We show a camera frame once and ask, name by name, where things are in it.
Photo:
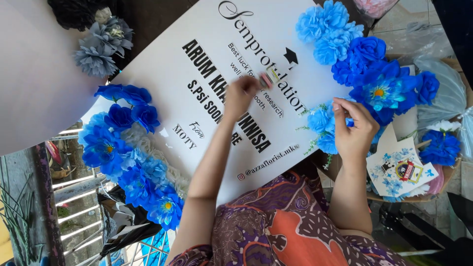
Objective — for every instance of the person's left hand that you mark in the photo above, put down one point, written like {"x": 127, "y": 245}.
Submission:
{"x": 238, "y": 99}

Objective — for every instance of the person's right hand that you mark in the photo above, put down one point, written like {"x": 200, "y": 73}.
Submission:
{"x": 353, "y": 133}

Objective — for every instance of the person's left fingers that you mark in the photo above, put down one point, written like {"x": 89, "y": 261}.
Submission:
{"x": 250, "y": 84}

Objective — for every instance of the light blue flower sprig bunch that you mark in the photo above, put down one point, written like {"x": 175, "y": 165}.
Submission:
{"x": 322, "y": 127}

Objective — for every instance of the white printed greeting board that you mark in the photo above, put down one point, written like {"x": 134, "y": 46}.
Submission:
{"x": 207, "y": 55}

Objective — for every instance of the cluster of blue paper flowers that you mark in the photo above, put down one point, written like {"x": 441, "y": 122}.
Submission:
{"x": 366, "y": 62}

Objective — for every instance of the pink flowers in plastic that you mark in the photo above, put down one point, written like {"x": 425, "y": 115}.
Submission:
{"x": 373, "y": 6}

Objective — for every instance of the grey fabric flower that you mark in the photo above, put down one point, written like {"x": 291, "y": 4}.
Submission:
{"x": 94, "y": 60}
{"x": 112, "y": 35}

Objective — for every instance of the person's patterned dress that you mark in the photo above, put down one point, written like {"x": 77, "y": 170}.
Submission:
{"x": 292, "y": 229}

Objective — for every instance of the blue and white flower garland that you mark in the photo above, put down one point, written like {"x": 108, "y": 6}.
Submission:
{"x": 111, "y": 147}

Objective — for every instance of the small cream flower bud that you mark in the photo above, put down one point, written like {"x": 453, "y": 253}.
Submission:
{"x": 103, "y": 14}

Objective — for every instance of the floral printed paper card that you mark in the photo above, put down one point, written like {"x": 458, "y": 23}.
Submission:
{"x": 397, "y": 173}

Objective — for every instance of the crumpled clear plastic sheet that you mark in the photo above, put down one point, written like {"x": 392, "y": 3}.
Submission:
{"x": 421, "y": 38}

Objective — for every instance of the blue tarp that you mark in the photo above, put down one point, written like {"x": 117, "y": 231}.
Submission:
{"x": 157, "y": 245}

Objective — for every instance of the pile of black wrapping paper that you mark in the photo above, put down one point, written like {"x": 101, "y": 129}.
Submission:
{"x": 123, "y": 221}

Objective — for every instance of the bunch of black flowers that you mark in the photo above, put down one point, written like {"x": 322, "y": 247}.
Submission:
{"x": 74, "y": 13}

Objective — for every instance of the clear plastic bag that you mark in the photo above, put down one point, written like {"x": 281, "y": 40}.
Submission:
{"x": 441, "y": 92}

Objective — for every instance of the white metal railing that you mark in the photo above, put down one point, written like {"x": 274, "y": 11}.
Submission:
{"x": 79, "y": 184}

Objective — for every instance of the white fabric flower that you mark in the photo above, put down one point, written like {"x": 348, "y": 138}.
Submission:
{"x": 444, "y": 126}

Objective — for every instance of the dark blue flower with stick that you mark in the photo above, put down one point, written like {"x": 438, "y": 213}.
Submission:
{"x": 440, "y": 148}

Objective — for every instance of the plain white round board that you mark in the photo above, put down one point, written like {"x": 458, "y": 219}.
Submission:
{"x": 40, "y": 74}

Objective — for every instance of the pink fabric flower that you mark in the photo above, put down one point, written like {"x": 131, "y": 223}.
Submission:
{"x": 438, "y": 181}

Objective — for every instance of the dark navy cloth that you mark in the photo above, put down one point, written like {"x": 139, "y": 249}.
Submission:
{"x": 458, "y": 33}

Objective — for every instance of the black folded stand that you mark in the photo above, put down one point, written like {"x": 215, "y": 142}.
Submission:
{"x": 417, "y": 221}

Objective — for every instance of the brown cardboard tray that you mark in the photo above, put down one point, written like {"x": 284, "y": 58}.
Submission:
{"x": 451, "y": 173}

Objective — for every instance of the green grass plant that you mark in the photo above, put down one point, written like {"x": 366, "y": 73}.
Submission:
{"x": 18, "y": 218}

